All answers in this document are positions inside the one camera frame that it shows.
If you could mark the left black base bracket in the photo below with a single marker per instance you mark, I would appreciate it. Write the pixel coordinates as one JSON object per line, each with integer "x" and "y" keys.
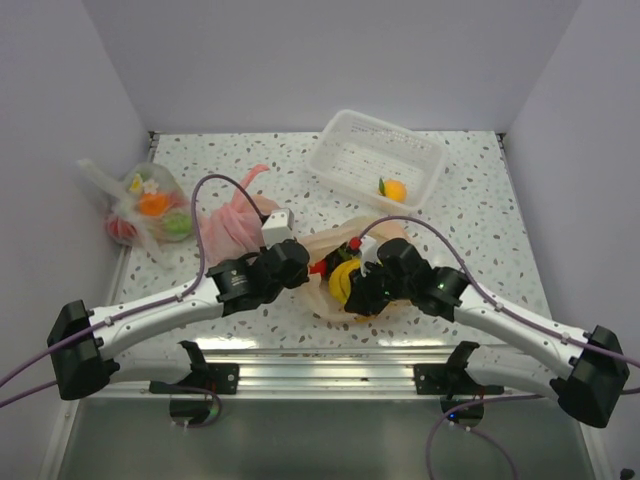
{"x": 210, "y": 378}

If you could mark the aluminium mounting rail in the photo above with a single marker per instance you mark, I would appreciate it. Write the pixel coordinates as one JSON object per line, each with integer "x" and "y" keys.
{"x": 362, "y": 373}

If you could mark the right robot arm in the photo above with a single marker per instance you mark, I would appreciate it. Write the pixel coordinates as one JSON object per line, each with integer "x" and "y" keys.
{"x": 584, "y": 372}

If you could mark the yellow toy banana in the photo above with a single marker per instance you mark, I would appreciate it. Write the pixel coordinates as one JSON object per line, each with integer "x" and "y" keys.
{"x": 339, "y": 283}

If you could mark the white plastic basket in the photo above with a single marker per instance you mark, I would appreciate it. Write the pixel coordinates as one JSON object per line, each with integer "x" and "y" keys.
{"x": 355, "y": 150}

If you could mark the black base bracket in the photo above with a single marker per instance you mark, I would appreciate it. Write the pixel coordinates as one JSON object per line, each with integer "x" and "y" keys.
{"x": 449, "y": 380}
{"x": 210, "y": 378}

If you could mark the dark toy grapes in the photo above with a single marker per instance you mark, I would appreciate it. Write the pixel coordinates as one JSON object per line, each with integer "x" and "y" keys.
{"x": 345, "y": 252}

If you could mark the right black base bracket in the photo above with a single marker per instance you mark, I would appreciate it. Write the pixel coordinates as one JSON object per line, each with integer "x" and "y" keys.
{"x": 449, "y": 380}

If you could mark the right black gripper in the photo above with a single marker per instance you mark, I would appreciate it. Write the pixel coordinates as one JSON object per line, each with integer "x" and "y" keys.
{"x": 361, "y": 299}

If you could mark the pink plastic bag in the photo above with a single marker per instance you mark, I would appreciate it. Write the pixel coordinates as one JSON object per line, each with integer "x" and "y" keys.
{"x": 230, "y": 231}

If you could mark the orange toy fruit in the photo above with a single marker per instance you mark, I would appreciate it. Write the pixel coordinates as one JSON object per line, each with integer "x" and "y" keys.
{"x": 393, "y": 190}

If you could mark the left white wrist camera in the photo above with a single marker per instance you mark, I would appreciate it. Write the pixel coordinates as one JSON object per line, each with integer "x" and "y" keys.
{"x": 278, "y": 227}

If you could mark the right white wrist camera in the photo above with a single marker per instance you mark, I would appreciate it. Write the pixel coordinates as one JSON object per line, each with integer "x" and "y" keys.
{"x": 365, "y": 249}

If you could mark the orange plastic bag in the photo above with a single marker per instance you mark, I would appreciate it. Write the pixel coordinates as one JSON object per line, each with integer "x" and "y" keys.
{"x": 315, "y": 293}

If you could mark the red toy chili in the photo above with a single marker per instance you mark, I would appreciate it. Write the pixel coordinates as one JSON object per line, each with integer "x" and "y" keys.
{"x": 319, "y": 268}

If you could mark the clear plastic bag with fruit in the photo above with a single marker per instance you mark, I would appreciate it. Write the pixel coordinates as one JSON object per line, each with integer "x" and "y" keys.
{"x": 147, "y": 206}

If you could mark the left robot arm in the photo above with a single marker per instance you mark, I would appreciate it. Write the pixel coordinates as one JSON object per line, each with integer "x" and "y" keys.
{"x": 89, "y": 348}

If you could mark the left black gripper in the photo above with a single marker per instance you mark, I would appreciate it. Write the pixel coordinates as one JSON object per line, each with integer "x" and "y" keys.
{"x": 300, "y": 278}

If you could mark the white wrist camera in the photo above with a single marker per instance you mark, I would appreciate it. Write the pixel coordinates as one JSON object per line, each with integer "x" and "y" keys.
{"x": 365, "y": 249}
{"x": 278, "y": 227}

